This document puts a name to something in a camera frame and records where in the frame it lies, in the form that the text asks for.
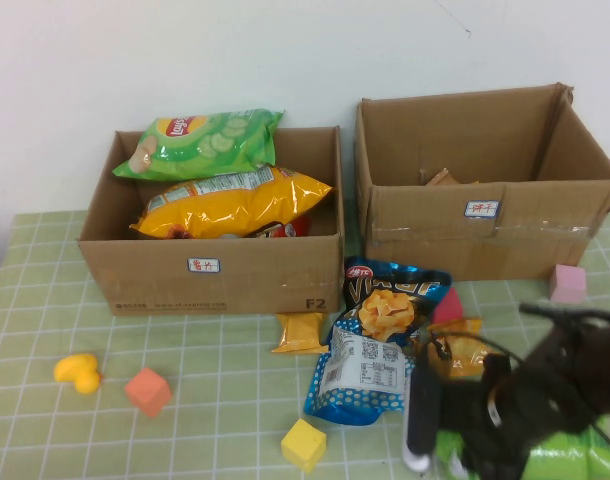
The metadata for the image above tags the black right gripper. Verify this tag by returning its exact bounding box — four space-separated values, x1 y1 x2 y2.
437 352 536 480

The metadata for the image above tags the green chips bag with barcode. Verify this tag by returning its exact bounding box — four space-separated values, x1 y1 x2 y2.
432 428 610 480

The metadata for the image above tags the yellow small snack packet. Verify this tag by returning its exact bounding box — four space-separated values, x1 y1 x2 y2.
437 317 509 380

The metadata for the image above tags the dark orange small snack packet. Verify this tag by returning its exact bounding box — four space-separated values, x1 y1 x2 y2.
415 323 454 374

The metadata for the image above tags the blue chips snack bag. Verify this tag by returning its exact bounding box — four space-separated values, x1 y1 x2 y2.
303 256 454 426

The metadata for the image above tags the brown orange small snack packet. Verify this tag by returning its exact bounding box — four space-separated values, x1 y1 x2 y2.
424 168 481 187

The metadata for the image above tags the red snack bag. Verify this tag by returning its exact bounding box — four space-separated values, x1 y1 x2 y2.
254 215 312 239

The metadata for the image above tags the red foam cube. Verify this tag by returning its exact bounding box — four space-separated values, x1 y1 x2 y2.
431 286 465 326

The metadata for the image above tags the pink foam cube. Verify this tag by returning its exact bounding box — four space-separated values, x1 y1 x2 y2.
549 264 588 305

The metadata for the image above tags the yellow foam cube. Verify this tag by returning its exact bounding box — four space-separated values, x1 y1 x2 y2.
280 418 328 474

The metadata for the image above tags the cardboard box with taped flaps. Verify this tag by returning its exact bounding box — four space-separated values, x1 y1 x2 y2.
354 83 610 282

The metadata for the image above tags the white label sticker blue border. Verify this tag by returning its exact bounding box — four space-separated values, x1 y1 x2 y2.
464 200 501 220
186 257 222 275

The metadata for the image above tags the green checkered tablecloth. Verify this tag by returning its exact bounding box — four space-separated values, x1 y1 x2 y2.
0 207 610 480

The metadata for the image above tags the cardboard box with F2 print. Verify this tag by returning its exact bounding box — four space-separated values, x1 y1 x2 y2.
77 125 346 317

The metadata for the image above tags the orange foam cube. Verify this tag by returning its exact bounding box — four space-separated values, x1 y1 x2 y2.
124 367 173 419

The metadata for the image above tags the large orange chips bag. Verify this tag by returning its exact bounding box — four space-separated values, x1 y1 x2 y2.
130 165 334 240

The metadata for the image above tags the yellow rubber duck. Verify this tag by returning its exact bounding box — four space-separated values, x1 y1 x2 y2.
53 353 106 396

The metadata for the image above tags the green cucumber Lay's chips bag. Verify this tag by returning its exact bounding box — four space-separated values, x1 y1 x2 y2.
112 107 285 182

